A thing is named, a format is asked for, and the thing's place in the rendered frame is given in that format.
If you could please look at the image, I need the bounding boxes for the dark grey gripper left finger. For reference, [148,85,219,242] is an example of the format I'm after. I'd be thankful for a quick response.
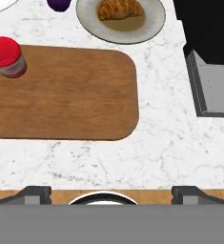
[0,185,52,206]

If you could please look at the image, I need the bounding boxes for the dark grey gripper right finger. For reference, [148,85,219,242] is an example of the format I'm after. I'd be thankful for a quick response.
[171,185,224,206]

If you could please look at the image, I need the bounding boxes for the brown wooden cutting board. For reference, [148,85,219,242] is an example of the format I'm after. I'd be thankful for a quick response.
[0,44,140,142]

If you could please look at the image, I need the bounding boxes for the red-lidded jam jar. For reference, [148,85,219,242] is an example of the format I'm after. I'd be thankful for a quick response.
[0,36,28,79]

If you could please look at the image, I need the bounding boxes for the golden brown croissant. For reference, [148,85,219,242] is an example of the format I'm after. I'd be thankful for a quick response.
[97,0,146,22]

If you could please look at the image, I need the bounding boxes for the black and white round object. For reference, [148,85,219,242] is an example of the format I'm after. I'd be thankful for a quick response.
[68,191,139,206]

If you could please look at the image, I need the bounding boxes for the black and grey appliance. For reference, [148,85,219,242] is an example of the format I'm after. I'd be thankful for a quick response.
[173,0,224,119]

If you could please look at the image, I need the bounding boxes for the grey round plate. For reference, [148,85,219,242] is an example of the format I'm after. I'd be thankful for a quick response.
[75,0,167,45]

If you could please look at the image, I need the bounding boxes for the purple round cup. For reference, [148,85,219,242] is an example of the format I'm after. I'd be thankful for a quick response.
[47,0,72,13]

